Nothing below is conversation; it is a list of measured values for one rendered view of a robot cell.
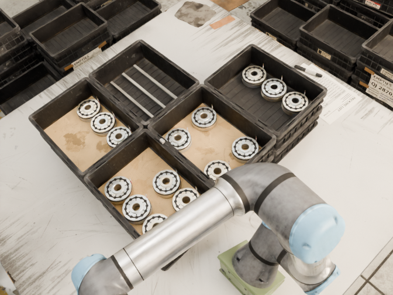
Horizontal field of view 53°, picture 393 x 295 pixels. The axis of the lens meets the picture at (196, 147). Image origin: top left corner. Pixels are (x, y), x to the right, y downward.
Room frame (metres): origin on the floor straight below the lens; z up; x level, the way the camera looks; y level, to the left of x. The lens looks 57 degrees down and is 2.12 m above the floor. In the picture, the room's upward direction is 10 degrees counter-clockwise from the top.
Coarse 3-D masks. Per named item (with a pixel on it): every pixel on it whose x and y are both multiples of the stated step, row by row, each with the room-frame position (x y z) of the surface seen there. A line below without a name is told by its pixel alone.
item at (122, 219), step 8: (136, 136) 0.87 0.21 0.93; (152, 136) 0.86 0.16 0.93; (128, 144) 0.84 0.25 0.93; (160, 144) 0.82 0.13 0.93; (168, 152) 0.78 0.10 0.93; (104, 160) 0.79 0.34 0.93; (96, 168) 0.77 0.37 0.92; (88, 176) 0.74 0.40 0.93; (200, 176) 0.65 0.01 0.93; (88, 184) 0.70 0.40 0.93; (208, 184) 0.62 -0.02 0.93; (96, 192) 0.67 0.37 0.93; (104, 200) 0.63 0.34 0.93; (112, 208) 0.59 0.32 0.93; (120, 216) 0.57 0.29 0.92; (128, 224) 0.53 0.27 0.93; (136, 232) 0.50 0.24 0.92
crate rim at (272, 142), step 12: (204, 84) 1.06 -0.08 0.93; (216, 96) 0.99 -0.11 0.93; (168, 108) 0.98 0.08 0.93; (156, 120) 0.93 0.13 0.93; (252, 120) 0.85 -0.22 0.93; (156, 132) 0.87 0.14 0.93; (264, 132) 0.79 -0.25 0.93; (168, 144) 0.81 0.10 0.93; (180, 156) 0.75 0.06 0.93; (192, 168) 0.69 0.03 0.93
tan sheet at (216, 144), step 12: (192, 132) 0.91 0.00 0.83; (204, 132) 0.90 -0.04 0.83; (216, 132) 0.89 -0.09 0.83; (228, 132) 0.88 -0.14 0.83; (240, 132) 0.87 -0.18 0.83; (192, 144) 0.86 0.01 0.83; (204, 144) 0.85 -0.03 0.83; (216, 144) 0.84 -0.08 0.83; (228, 144) 0.83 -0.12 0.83; (192, 156) 0.80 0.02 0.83; (204, 156) 0.79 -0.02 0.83; (216, 156) 0.78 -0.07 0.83; (228, 156) 0.77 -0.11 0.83; (204, 168) 0.74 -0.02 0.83
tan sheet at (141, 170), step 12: (144, 156) 0.84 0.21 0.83; (156, 156) 0.83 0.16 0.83; (132, 168) 0.80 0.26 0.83; (144, 168) 0.79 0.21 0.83; (156, 168) 0.78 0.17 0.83; (168, 168) 0.77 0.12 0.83; (108, 180) 0.76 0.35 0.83; (132, 180) 0.74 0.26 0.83; (144, 180) 0.73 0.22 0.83; (144, 192) 0.69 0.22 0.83; (120, 204) 0.65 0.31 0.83; (156, 204) 0.63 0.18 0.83; (168, 204) 0.62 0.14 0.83; (168, 216) 0.57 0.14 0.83
